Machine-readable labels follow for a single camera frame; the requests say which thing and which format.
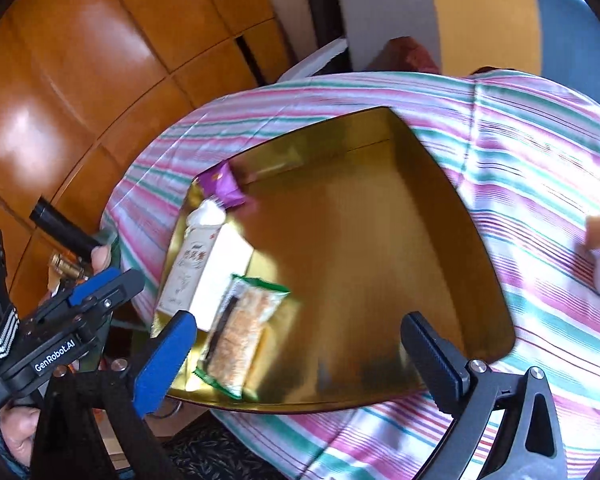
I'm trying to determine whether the person's left hand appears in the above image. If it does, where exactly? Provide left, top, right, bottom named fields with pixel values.
left=0, top=245, right=112, bottom=467

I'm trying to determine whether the green cracker packet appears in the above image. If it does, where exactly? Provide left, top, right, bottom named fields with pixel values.
left=195, top=274, right=290, bottom=400

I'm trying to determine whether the purple snack packet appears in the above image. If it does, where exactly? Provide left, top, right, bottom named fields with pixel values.
left=196, top=160, right=247, bottom=209

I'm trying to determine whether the gold tray box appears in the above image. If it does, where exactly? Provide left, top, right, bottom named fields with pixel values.
left=149, top=106, right=517, bottom=414

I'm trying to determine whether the striped bed sheet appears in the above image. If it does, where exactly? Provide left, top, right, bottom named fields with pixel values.
left=102, top=70, right=600, bottom=479

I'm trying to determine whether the dark red pillow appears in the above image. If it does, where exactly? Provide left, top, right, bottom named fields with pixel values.
left=367, top=36, right=441, bottom=75

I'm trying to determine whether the multicolour headboard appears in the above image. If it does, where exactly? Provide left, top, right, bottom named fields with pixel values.
left=338, top=0, right=600, bottom=104

